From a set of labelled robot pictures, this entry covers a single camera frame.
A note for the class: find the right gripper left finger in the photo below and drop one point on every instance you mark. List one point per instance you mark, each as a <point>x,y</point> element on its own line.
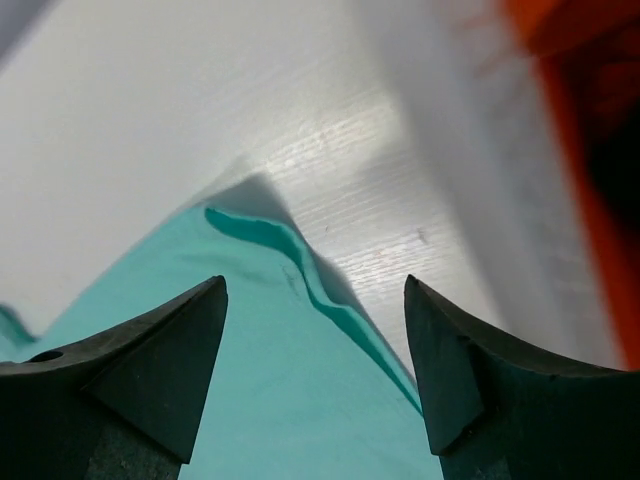
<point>125,403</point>

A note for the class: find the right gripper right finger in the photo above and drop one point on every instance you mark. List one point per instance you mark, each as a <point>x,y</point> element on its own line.
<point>497,407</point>

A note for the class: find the teal t-shirt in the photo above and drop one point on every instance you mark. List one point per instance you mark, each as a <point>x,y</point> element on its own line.
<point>303,387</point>

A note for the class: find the orange t-shirt in basket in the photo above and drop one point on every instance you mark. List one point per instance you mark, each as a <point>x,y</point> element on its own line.
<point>586,57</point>

